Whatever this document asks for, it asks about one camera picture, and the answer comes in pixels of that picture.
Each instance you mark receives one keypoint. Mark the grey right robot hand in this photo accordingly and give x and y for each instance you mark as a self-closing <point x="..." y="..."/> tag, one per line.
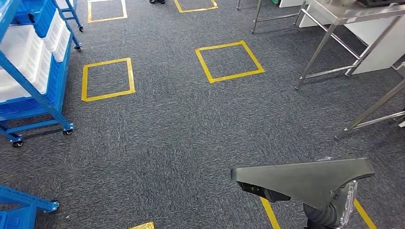
<point x="349" y="202"/>

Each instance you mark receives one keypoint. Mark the black plastic slotted panel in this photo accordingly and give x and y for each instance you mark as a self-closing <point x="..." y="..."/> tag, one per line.
<point x="300" y="180"/>

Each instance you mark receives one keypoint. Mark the white cabinet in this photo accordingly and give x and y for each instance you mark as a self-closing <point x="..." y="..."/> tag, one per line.
<point x="379" y="53"/>

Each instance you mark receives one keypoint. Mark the yellow floor tape square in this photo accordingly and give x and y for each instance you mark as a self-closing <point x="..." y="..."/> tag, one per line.
<point x="84" y="79"/>

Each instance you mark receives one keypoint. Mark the white plastic bin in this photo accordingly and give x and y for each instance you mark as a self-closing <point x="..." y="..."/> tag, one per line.
<point x="19" y="53"/>
<point x="58" y="38"/>

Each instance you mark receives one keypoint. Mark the blue plastic bin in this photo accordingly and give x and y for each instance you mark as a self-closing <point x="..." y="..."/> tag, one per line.
<point x="12" y="109"/>
<point x="44" y="15"/>

